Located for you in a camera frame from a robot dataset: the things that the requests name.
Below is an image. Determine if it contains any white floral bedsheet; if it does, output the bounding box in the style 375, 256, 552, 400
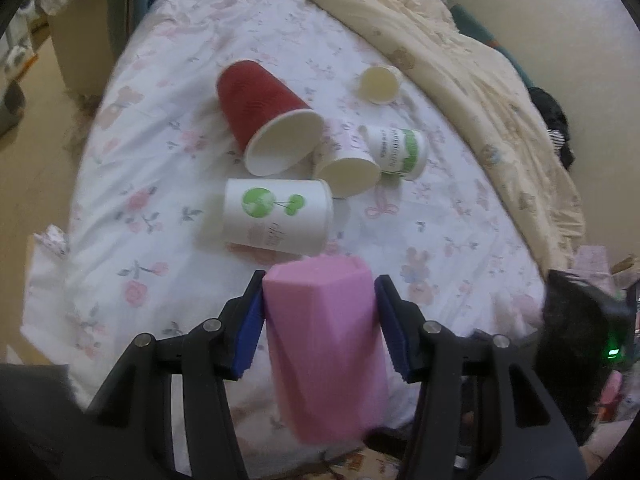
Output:
22, 0, 548, 476

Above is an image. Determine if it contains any white cup with green label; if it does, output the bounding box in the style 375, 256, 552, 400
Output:
359, 124, 428, 181

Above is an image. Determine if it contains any pink faceted cup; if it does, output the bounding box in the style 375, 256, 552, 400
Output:
262, 255, 391, 445

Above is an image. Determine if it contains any cardboard box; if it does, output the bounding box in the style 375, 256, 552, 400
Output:
46, 0, 115, 97

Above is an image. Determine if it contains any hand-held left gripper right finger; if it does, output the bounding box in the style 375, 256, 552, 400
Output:
375, 275, 590, 480

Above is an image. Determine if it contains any black clothing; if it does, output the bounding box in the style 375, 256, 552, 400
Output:
527, 87, 576, 169

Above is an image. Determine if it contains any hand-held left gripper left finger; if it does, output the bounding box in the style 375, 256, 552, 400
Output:
88, 270, 266, 480

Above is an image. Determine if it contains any white floral paper cup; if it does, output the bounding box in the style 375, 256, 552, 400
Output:
313, 119, 383, 199

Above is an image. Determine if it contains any small cream paper cup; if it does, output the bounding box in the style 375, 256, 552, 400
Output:
359, 64, 404, 105

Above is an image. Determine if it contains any red paper cup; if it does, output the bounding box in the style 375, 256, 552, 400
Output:
216, 59, 325, 177

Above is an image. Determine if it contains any beige printed blanket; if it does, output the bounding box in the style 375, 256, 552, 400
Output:
255, 0, 586, 271

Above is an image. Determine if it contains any white cup with green tree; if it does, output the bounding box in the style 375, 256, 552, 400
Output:
223, 178, 334, 256

